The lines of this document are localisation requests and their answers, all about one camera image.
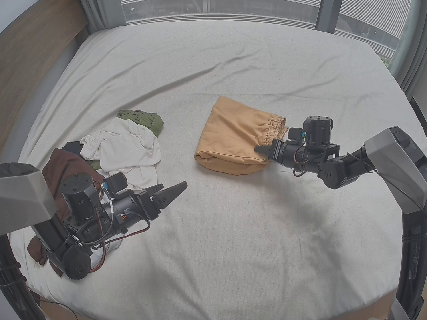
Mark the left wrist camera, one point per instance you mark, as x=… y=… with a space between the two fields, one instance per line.
x=116 y=182

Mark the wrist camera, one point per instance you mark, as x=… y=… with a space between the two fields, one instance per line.
x=116 y=182
x=295 y=134

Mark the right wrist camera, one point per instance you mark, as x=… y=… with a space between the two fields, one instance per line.
x=295 y=134

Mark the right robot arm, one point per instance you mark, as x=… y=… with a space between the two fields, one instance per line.
x=390 y=155

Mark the olive green garment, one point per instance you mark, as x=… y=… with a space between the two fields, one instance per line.
x=146 y=120

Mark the cream white garment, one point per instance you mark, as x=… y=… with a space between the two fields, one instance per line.
x=126 y=148

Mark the grey-green curtain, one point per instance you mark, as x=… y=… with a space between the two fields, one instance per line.
x=413 y=45
x=100 y=5

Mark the window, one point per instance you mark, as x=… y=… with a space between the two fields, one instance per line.
x=330 y=5

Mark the bed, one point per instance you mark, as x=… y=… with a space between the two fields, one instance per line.
x=233 y=62

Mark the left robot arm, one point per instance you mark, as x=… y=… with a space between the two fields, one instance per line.
x=23 y=195

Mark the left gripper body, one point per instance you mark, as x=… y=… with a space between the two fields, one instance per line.
x=133 y=210

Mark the dark brown garment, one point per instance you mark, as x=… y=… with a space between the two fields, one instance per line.
x=66 y=162

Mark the tan shorts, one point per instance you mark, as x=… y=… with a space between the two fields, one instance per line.
x=230 y=135

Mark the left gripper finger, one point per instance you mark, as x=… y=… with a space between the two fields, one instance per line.
x=156 y=190
x=165 y=200

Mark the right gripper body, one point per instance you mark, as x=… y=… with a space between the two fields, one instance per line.
x=287 y=153

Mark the black garment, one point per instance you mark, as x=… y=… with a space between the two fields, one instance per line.
x=71 y=148

